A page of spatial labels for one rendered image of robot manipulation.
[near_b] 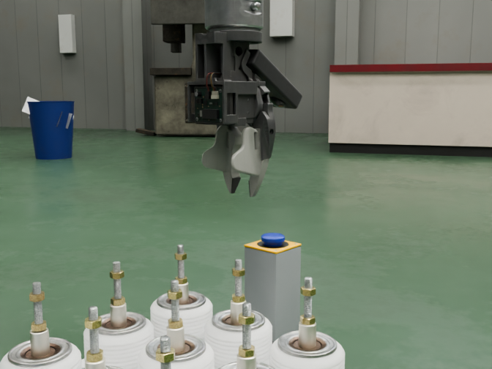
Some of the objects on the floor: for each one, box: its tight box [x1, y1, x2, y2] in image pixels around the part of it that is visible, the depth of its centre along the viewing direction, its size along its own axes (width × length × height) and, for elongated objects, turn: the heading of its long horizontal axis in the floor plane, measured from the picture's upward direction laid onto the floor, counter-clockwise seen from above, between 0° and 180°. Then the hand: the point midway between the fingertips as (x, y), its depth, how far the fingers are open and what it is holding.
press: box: [135, 0, 237, 136], centre depth 736 cm, size 138×121×264 cm
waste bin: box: [22, 97, 75, 160], centre depth 499 cm, size 44×40×53 cm
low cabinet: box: [328, 63, 492, 157], centre depth 617 cm, size 175×226×81 cm
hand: (246, 184), depth 79 cm, fingers open, 3 cm apart
